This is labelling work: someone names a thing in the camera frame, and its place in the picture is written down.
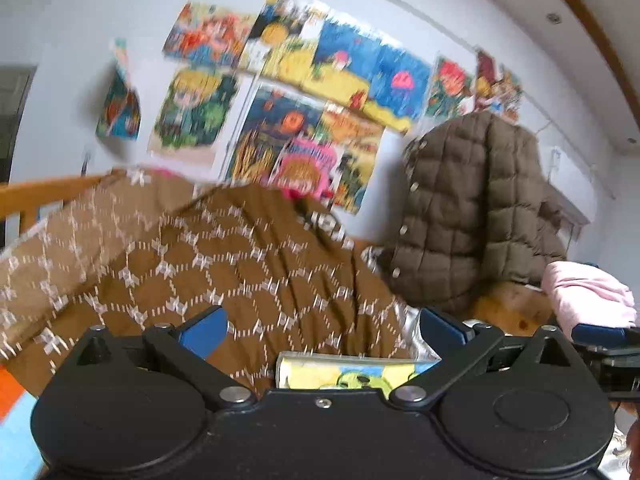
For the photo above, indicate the dark night sunflower painting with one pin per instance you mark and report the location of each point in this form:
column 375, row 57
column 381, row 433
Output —
column 274, row 119

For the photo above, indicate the colourful cartoon monkey bedsheet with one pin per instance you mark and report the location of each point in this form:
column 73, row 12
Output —
column 20, row 458

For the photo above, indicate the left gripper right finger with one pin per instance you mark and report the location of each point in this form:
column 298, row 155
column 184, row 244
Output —
column 461, row 349

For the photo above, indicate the brown quilted puffer jacket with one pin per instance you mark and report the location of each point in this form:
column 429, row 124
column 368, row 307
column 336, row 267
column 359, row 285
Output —
column 475, row 214

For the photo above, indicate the brown PF patterned blanket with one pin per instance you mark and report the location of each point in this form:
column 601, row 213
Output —
column 144, row 247

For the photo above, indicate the white floral satin quilt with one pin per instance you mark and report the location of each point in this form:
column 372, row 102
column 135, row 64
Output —
column 390, row 279

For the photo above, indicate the pink girl diamond painting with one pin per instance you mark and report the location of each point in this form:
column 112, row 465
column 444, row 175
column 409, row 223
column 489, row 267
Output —
column 307, row 167

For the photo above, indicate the curled colourful poster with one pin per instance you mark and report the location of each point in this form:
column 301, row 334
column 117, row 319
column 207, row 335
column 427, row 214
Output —
column 120, row 115

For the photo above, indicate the red flower painting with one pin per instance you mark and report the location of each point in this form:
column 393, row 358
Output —
column 450, row 93

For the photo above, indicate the pink folded cloth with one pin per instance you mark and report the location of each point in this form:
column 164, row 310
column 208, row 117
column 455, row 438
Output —
column 582, row 294

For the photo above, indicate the metal tray with cartoon print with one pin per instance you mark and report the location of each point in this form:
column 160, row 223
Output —
column 300, row 371

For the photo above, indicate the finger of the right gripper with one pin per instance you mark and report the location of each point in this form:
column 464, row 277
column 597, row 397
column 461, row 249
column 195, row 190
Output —
column 596, row 334

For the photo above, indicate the blond boy diamond painting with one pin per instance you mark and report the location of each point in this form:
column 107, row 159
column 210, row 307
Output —
column 193, row 115

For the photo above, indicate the yellow blue beach painting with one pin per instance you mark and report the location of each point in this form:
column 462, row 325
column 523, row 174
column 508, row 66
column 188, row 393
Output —
column 336, row 57

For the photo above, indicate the red haired girl painting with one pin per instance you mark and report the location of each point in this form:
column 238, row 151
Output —
column 208, row 35

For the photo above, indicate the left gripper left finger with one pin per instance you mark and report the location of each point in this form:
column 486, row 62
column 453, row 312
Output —
column 181, row 351

